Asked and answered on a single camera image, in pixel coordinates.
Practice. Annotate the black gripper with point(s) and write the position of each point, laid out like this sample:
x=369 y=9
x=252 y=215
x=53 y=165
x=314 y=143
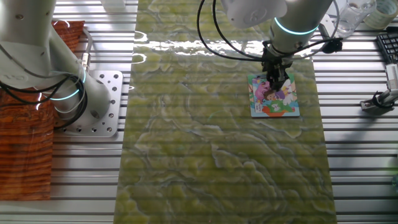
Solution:
x=276 y=60

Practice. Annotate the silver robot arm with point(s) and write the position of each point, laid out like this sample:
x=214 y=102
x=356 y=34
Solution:
x=31 y=31

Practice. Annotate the butterfly girl puzzle board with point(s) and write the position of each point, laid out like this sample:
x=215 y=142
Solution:
x=283 y=102

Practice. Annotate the clear plastic containers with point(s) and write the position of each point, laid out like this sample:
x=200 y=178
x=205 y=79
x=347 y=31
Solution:
x=354 y=17

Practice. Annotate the green marble pattern mat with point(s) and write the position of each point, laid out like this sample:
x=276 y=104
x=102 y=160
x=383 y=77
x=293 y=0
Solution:
x=202 y=140

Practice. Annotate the black keyboard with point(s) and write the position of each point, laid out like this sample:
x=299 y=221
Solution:
x=390 y=46

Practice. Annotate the large cream tape roll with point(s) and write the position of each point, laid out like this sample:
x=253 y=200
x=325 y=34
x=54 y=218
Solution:
x=384 y=14

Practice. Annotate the brown wood grain mat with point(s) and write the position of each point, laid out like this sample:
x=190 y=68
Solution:
x=25 y=155

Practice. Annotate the wrist camera with silver bracket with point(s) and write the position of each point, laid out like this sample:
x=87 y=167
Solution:
x=332 y=46

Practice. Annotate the silver camera mount clamp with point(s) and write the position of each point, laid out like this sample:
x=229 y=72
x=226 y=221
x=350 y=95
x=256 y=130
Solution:
x=377 y=101

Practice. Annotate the ridged silver camera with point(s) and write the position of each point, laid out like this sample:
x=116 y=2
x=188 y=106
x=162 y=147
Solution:
x=392 y=76

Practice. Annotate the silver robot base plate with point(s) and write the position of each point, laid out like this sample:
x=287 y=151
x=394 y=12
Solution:
x=113 y=93

